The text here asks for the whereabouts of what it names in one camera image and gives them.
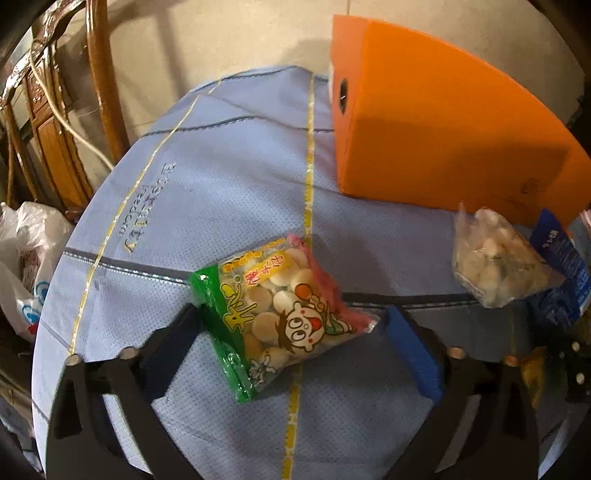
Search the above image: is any white plastic bag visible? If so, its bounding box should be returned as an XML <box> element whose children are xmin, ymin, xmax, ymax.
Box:
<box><xmin>0</xmin><ymin>200</ymin><xmax>75</xmax><ymax>342</ymax></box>

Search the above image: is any clear packet of white candies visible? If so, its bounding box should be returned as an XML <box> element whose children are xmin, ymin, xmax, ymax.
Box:
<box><xmin>452</xmin><ymin>203</ymin><xmax>566</xmax><ymax>309</ymax></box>

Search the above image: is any carved wooden chair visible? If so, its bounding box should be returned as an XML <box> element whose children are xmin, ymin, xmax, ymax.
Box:
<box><xmin>0</xmin><ymin>0</ymin><xmax>130</xmax><ymax>222</ymax></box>

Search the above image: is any yellow snack packet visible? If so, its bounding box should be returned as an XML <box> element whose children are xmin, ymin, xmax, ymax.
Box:
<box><xmin>519</xmin><ymin>348</ymin><xmax>555</xmax><ymax>409</ymax></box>

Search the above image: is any blue cookie packet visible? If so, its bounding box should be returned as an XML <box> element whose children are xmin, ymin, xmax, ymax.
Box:
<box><xmin>529</xmin><ymin>208</ymin><xmax>591</xmax><ymax>328</ymax></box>

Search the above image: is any green cartoon biscuit packet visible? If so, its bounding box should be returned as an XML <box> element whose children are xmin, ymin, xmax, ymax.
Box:
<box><xmin>189</xmin><ymin>233</ymin><xmax>382</xmax><ymax>404</ymax></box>

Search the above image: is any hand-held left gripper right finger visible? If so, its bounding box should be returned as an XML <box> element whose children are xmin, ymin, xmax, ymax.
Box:
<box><xmin>385</xmin><ymin>305</ymin><xmax>541</xmax><ymax>480</ymax></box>

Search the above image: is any light blue tablecloth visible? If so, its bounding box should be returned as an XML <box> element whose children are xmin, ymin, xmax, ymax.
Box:
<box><xmin>31</xmin><ymin>67</ymin><xmax>591</xmax><ymax>480</ymax></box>

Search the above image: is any white power cable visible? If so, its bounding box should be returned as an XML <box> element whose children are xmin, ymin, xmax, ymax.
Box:
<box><xmin>28</xmin><ymin>41</ymin><xmax>114</xmax><ymax>169</ymax></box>

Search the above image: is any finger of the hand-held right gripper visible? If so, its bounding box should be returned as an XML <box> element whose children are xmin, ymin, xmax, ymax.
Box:
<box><xmin>547</xmin><ymin>323</ymin><xmax>591</xmax><ymax>404</ymax></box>

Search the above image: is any orange cardboard box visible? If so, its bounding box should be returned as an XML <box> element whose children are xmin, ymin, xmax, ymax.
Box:
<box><xmin>329</xmin><ymin>14</ymin><xmax>591</xmax><ymax>229</ymax></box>

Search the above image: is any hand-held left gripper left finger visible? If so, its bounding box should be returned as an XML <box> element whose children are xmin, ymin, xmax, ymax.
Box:
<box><xmin>46</xmin><ymin>302</ymin><xmax>204</xmax><ymax>480</ymax></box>

